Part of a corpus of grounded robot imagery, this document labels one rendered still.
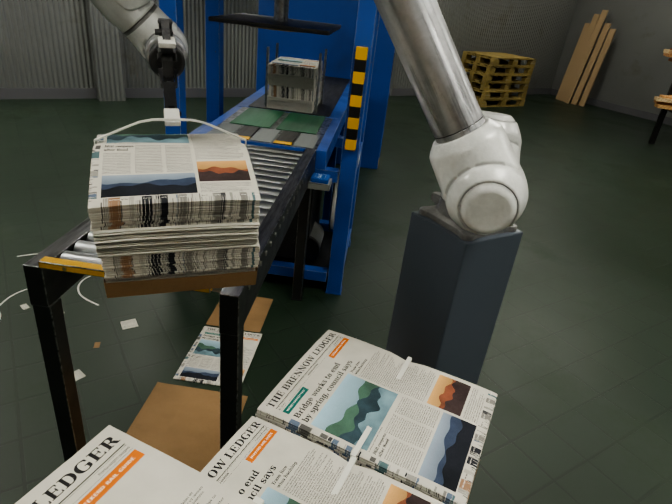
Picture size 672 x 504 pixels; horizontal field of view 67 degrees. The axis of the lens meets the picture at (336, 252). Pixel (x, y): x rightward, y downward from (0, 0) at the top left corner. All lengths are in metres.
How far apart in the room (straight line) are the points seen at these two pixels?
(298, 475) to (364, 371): 0.27
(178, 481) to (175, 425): 1.53
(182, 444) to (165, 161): 1.23
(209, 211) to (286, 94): 2.33
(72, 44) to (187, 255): 6.06
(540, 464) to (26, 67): 6.35
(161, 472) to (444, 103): 0.76
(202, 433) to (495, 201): 1.43
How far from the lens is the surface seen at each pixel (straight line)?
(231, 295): 1.26
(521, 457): 2.17
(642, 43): 11.05
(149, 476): 0.54
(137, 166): 0.99
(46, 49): 6.93
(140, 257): 0.98
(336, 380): 0.99
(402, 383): 1.02
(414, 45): 0.99
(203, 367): 2.28
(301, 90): 3.18
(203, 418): 2.07
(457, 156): 0.99
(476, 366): 1.53
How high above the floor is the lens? 1.49
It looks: 27 degrees down
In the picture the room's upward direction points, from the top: 7 degrees clockwise
